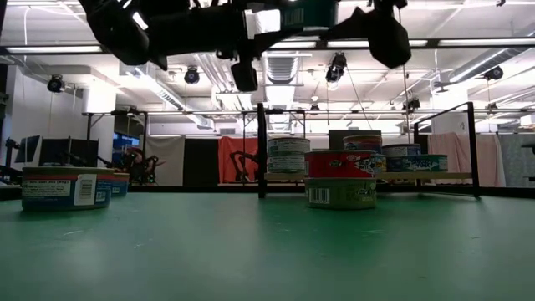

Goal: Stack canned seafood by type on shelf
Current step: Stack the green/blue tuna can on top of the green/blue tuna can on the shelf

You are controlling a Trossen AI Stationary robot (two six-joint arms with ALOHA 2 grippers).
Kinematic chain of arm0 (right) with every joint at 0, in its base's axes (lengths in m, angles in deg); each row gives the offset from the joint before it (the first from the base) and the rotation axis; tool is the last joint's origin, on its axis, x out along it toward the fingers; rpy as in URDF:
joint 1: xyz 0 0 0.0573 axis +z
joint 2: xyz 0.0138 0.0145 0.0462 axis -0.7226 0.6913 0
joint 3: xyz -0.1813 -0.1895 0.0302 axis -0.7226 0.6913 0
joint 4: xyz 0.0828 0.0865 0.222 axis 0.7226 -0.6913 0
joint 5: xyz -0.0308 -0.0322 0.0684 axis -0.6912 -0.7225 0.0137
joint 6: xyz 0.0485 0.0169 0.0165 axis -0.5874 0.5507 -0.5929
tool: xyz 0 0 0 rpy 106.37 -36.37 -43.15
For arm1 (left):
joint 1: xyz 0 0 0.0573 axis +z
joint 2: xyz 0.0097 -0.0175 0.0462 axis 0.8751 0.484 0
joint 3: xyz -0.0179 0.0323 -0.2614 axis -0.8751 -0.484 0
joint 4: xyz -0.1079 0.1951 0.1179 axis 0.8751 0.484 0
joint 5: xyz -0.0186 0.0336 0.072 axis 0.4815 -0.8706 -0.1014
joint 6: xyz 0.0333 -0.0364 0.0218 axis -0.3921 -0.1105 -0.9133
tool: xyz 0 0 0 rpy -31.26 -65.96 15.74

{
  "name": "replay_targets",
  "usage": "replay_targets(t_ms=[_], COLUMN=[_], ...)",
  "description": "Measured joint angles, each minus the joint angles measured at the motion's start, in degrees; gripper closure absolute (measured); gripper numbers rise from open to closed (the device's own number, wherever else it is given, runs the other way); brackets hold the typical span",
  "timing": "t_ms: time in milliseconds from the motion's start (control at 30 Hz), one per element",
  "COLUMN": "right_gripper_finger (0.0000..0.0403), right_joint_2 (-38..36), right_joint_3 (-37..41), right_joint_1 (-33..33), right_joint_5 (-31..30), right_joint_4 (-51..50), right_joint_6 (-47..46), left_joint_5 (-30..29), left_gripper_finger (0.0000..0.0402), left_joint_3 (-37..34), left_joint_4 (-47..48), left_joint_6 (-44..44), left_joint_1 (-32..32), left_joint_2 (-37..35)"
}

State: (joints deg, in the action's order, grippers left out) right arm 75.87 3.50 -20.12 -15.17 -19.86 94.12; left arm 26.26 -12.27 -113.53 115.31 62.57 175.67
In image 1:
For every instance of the black background robot arm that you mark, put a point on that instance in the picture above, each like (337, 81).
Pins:
(240, 165)

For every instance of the person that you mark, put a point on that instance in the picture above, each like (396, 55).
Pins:
(131, 161)

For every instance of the white curtain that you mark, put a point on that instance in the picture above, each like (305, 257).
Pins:
(167, 154)

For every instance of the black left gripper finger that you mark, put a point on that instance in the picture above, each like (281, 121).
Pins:
(276, 41)

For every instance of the silver lid tuna can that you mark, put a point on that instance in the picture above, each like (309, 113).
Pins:
(418, 164)

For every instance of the orange curtain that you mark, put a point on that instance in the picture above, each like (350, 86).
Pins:
(225, 144)

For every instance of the black table frame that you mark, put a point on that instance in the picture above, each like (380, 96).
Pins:
(188, 189)

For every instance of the background robot with green lights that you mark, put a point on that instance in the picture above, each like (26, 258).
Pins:
(148, 167)

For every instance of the large green tuna can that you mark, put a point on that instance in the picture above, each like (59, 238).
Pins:
(288, 146)

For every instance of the teal tuna can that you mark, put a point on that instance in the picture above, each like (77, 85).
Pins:
(317, 14)

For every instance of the black ceiling spotlight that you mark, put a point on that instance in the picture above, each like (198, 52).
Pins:
(55, 83)
(494, 73)
(411, 103)
(192, 75)
(336, 69)

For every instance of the beige curtain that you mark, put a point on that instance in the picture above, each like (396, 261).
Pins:
(451, 150)

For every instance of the grey patterned curtain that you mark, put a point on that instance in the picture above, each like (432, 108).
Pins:
(516, 159)

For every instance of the large silver lid can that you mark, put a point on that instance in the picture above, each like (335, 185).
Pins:
(401, 149)

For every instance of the wide black panel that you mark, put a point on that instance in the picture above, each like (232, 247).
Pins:
(335, 141)

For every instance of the blue red tuna can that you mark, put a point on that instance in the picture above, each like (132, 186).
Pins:
(62, 190)
(121, 186)

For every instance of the black partition panel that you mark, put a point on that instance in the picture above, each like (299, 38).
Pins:
(201, 156)

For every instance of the black monitor back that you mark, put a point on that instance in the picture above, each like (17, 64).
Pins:
(71, 152)

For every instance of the green Bumble Bee tuna can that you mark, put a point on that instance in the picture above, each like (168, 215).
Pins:
(286, 165)

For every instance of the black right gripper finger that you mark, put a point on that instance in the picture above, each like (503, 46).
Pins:
(355, 27)

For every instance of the white ceiling duct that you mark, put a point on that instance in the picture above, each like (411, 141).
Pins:
(282, 69)

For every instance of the black background rack frame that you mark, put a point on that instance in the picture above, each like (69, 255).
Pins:
(117, 113)

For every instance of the black metal shelf frame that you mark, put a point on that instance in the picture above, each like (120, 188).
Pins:
(262, 150)

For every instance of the tilted computer monitor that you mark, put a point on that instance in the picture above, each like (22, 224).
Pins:
(28, 148)

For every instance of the blue lit screen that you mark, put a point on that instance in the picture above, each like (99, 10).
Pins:
(123, 140)

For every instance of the green table mat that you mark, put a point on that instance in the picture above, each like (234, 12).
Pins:
(267, 259)

